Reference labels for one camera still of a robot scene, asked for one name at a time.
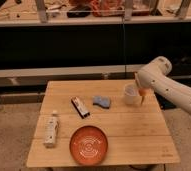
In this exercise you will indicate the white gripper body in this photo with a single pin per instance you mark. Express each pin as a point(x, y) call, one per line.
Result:
point(138, 82)

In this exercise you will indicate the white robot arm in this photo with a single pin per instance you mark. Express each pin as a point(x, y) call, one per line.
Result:
point(154, 75)

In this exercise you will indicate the white ceramic cup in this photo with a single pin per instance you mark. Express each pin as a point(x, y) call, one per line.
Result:
point(131, 95)

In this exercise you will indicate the blue sponge cloth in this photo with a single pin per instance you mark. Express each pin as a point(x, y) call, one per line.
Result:
point(101, 101)

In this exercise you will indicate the black crate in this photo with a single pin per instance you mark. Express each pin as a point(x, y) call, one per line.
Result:
point(180, 57)

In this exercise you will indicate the dark rectangular box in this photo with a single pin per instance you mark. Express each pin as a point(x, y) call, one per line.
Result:
point(80, 107)

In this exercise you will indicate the wooden folding table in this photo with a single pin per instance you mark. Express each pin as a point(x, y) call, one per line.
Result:
point(136, 134)

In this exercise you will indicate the orange round plate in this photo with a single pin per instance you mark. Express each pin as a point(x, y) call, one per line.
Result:
point(88, 145)

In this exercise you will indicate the white plastic bottle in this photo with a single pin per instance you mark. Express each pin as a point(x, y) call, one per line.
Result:
point(51, 130)

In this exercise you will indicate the long wooden shelf bench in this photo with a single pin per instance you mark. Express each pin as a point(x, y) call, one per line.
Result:
point(40, 76)

